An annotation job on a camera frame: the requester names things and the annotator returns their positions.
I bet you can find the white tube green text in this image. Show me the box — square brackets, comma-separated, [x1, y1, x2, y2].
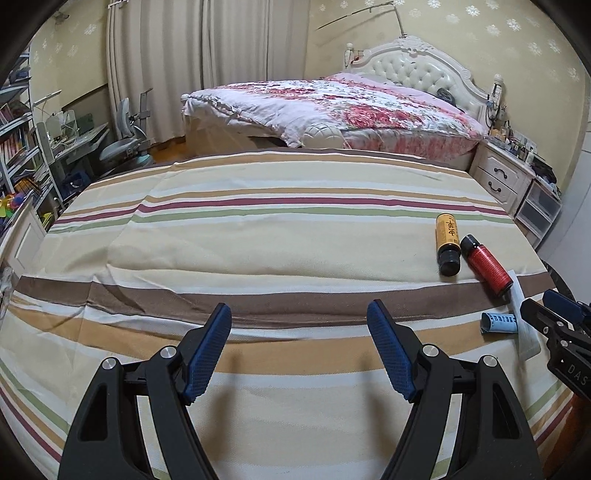
[505, 269, 541, 361]

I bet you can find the blue squeezed tube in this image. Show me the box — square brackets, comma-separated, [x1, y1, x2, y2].
[480, 312, 518, 334]

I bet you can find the red small bottle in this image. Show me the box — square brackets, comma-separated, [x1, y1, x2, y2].
[460, 234, 513, 297]

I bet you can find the yellow small bottle black cap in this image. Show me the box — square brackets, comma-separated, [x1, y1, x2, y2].
[436, 213, 462, 277]

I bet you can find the white wardrobe door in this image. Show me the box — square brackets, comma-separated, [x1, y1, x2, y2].
[538, 121, 590, 297]

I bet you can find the clear plastic drawer unit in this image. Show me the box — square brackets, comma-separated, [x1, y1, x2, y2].
[515, 179, 562, 250]

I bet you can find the white nightstand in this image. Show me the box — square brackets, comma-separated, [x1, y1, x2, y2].
[469, 141, 535, 217]

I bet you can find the striped bed sheet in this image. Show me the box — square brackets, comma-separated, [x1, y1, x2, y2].
[1, 151, 572, 479]

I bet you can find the grey desk chair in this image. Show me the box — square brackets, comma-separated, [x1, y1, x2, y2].
[99, 88, 154, 176]

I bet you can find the pink floral quilt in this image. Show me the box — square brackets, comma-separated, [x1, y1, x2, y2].
[181, 73, 485, 163]

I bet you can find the grey study desk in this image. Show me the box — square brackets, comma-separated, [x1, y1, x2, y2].
[35, 122, 109, 201]

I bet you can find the bookshelf with books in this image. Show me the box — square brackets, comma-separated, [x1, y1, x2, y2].
[0, 50, 63, 231]

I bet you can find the beige curtain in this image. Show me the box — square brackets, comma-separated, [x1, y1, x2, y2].
[106, 1, 310, 143]

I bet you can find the white tufted bed frame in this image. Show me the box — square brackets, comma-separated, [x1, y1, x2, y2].
[182, 36, 489, 170]

